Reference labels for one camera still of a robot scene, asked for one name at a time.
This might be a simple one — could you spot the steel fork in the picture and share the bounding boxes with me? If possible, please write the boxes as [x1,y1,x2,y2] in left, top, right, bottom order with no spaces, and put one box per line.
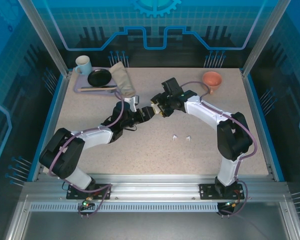
[84,89,118,94]

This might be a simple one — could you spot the folded beige cloth napkin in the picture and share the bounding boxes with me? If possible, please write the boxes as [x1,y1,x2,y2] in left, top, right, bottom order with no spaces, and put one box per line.
[108,61,137,97]

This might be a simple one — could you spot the light wooden chopsticks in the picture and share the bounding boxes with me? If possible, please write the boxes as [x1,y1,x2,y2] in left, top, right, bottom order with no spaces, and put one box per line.
[80,86,117,91]

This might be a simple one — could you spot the orange ceramic cup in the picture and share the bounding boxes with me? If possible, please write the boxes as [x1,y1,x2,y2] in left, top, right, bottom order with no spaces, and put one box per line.
[201,71,224,95]

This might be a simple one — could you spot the black round plate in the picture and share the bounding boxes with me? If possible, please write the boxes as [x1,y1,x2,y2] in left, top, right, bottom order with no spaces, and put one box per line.
[87,68,113,87]

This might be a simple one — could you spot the lavender plastic tray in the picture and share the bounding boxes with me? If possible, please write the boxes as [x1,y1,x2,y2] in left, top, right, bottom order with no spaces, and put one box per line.
[73,67,122,97]

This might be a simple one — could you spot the light blue mug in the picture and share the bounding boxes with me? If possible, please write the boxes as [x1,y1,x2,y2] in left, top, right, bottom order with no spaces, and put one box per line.
[74,55,93,76]

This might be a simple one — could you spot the slotted aluminium strip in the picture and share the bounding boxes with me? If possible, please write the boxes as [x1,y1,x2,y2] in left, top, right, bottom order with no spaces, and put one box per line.
[29,202,227,214]

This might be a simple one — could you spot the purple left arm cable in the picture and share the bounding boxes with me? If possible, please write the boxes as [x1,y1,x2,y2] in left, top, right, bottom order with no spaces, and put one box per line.
[48,91,138,218]

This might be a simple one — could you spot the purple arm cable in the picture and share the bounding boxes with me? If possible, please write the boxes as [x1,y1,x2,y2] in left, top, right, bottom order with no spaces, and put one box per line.
[180,80,257,218]
[48,91,138,218]

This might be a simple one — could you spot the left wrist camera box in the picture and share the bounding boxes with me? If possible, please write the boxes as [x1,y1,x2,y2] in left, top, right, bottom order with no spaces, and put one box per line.
[123,94,141,112]

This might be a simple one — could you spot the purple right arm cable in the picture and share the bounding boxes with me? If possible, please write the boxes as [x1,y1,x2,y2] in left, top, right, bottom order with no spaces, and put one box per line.
[180,80,257,218]

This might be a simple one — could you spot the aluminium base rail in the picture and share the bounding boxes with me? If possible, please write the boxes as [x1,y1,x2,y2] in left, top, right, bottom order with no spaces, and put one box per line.
[22,173,290,201]

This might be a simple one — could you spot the cable connector with green light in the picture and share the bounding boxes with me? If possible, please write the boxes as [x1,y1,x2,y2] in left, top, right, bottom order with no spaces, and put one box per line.
[80,197,95,209]
[224,199,241,209]

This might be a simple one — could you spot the aluminium frame post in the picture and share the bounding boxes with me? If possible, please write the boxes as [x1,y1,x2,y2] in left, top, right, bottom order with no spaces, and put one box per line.
[17,0,71,79]
[240,0,287,79]

